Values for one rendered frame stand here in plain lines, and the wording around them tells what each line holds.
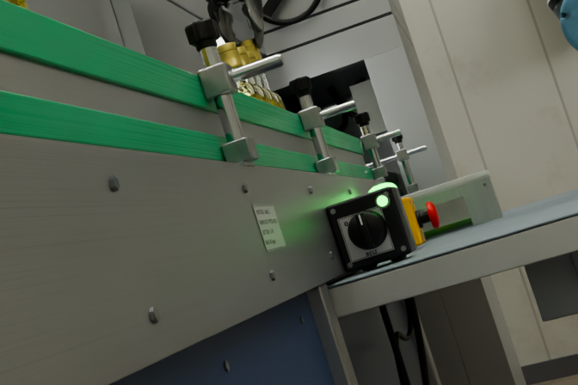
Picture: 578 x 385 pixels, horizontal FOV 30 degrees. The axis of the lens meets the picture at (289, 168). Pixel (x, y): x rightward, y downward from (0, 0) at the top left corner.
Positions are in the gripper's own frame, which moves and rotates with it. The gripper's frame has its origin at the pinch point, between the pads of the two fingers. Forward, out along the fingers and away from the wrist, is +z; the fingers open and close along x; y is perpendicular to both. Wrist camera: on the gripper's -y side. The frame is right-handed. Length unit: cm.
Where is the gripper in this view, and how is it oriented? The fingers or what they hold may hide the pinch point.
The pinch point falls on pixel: (248, 45)
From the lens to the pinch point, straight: 196.6
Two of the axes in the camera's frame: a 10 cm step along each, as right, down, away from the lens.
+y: -1.8, -0.3, -9.8
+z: 3.0, 9.5, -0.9
